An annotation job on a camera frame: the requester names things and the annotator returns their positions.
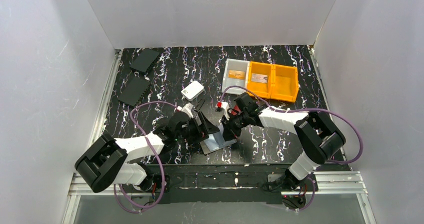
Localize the aluminium frame rail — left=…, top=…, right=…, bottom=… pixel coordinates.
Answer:
left=62, top=49, right=123, bottom=223

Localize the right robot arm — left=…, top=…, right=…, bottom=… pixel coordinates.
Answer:
left=221, top=93, right=346, bottom=184

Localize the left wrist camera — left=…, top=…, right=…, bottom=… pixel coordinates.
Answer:
left=177, top=103, right=194, bottom=119

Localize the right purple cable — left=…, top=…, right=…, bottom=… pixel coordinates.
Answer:
left=218, top=85, right=364, bottom=211

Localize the black ridged block far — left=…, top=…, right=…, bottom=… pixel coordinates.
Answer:
left=130, top=49, right=160, bottom=74

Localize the red card holder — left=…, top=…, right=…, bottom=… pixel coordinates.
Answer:
left=230, top=105, right=240, bottom=115

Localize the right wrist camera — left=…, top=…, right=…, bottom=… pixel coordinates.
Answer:
left=215, top=101, right=230, bottom=120

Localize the white plastic bin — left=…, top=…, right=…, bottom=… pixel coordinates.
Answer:
left=221, top=59, right=250, bottom=91

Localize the black ridged block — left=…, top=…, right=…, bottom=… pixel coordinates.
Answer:
left=130, top=49, right=160, bottom=74
left=118, top=77, right=151, bottom=107

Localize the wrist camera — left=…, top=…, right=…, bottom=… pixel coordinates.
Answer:
left=215, top=101, right=230, bottom=120
left=177, top=103, right=194, bottom=119

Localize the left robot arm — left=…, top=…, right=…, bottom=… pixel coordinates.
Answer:
left=74, top=112, right=223, bottom=193

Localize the purple cable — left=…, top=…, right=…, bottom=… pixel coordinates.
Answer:
left=218, top=85, right=364, bottom=211
left=113, top=101, right=181, bottom=214

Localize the orange plastic bin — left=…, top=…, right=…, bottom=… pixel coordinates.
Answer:
left=246, top=61, right=273, bottom=99
left=270, top=64, right=299, bottom=103

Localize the black ridged block near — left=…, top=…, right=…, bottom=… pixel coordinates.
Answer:
left=118, top=77, right=151, bottom=107

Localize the black base bar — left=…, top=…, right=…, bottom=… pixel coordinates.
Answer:
left=120, top=162, right=327, bottom=205

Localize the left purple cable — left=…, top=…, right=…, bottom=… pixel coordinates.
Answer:
left=113, top=101, right=181, bottom=214

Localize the black comb piece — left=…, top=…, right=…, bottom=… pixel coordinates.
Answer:
left=194, top=98, right=205, bottom=112

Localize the white box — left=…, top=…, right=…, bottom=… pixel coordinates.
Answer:
left=181, top=81, right=205, bottom=101

